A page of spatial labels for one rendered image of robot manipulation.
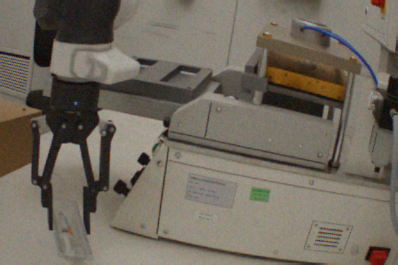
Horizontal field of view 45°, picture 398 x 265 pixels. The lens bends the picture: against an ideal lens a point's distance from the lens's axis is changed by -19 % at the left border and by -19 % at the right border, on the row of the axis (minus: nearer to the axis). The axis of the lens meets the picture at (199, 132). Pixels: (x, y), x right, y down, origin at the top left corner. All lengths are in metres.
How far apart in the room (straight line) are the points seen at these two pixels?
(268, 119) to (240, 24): 1.76
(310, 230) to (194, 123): 0.26
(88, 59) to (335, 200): 0.45
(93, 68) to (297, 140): 0.34
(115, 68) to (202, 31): 1.99
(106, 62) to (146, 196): 0.30
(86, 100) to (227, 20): 1.92
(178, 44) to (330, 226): 1.93
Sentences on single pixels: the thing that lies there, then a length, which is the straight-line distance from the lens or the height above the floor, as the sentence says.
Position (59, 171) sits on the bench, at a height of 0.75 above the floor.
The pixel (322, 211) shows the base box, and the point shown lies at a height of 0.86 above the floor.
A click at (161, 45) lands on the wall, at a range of 2.75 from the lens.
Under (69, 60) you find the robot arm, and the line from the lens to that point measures 0.70.
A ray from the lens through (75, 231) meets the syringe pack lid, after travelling 0.81.
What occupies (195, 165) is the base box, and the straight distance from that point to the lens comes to 0.88.
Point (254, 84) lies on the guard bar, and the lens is 0.87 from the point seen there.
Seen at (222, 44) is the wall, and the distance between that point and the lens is 2.63.
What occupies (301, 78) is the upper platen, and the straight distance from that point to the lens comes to 0.90.
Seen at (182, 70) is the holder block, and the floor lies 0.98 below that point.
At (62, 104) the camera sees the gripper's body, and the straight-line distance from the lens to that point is 0.73.
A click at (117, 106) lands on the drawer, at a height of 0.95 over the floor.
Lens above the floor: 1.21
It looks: 17 degrees down
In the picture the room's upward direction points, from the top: 10 degrees clockwise
